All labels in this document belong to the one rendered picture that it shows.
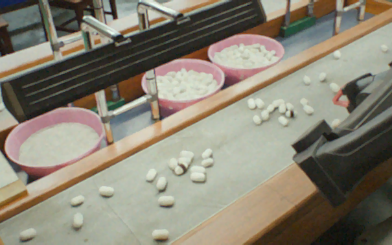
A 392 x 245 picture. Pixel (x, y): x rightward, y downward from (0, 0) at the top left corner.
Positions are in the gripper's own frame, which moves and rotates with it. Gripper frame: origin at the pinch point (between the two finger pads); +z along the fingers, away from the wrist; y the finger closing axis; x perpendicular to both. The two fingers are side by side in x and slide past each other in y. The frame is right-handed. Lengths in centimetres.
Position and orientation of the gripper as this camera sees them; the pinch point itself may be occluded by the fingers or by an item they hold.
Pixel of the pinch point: (335, 100)
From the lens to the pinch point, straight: 116.6
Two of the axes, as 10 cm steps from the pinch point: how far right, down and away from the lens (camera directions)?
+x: 4.4, 9.0, 0.1
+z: -4.3, 2.0, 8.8
